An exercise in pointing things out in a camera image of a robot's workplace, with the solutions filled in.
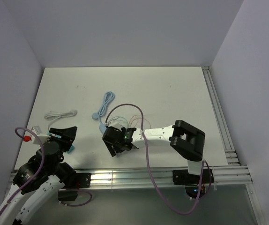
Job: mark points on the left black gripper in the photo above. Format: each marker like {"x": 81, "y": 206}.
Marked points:
{"x": 68, "y": 135}

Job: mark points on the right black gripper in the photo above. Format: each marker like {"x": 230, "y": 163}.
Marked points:
{"x": 109, "y": 146}

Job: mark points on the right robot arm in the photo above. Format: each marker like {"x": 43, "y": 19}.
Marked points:
{"x": 186, "y": 139}

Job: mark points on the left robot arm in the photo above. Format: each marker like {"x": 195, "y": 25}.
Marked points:
{"x": 44, "y": 171}

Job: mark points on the teal power strip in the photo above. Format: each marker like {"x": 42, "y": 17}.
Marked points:
{"x": 70, "y": 150}

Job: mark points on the blue power strip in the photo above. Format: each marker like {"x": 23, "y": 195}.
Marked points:
{"x": 102, "y": 128}

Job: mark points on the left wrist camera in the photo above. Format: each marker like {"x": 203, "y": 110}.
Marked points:
{"x": 38, "y": 132}

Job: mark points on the front aluminium rail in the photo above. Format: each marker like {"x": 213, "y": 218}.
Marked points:
{"x": 139, "y": 177}

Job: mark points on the aluminium rail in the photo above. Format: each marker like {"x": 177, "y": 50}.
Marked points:
{"x": 229, "y": 149}
{"x": 139, "y": 177}

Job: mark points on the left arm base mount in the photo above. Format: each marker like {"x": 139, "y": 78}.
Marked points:
{"x": 82, "y": 180}

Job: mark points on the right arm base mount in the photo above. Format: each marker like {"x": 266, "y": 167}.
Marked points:
{"x": 191, "y": 182}

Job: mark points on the right side aluminium rail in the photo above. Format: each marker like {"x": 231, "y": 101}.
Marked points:
{"x": 229, "y": 149}

